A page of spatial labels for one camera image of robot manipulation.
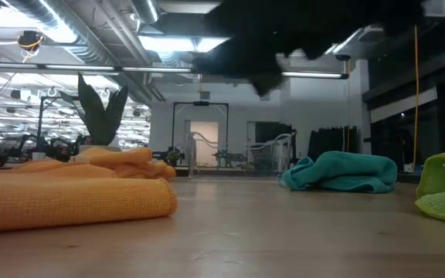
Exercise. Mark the black gantry frame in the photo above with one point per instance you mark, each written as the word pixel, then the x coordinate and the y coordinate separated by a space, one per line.
pixel 201 103

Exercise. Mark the orange microfiber towel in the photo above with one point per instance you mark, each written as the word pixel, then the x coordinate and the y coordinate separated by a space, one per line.
pixel 72 204
pixel 130 160

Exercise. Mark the black curtain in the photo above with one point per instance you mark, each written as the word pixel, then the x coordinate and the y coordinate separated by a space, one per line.
pixel 330 143

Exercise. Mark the white ceiling air unit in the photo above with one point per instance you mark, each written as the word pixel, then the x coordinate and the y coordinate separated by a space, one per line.
pixel 435 7

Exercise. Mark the long ceiling light tube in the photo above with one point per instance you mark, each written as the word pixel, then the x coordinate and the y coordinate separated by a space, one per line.
pixel 91 68

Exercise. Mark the black aluminium table frame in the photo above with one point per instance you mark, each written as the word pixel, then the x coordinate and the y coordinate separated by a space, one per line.
pixel 407 177

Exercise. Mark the teal microfiber towel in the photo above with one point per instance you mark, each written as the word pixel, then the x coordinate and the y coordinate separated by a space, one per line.
pixel 346 171

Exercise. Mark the bright ceiling light panel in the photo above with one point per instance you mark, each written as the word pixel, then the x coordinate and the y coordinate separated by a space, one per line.
pixel 168 43

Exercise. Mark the green plant in white pot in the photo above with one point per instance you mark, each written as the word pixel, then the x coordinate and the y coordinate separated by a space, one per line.
pixel 99 119

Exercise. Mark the clear plastic bin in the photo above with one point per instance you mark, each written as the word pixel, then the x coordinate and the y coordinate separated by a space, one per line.
pixel 280 150

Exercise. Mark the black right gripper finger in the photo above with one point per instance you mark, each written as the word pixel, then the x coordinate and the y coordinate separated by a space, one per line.
pixel 265 85

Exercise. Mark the small background plant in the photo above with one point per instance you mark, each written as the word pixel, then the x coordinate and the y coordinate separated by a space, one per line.
pixel 174 155

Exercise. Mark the black background stand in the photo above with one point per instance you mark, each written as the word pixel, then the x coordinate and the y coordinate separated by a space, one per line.
pixel 39 123

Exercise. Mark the lime green microfiber towel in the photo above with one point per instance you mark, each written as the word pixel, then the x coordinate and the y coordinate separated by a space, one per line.
pixel 442 185

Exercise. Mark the round metal ceiling duct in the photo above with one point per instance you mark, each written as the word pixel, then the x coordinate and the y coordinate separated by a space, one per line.
pixel 145 9

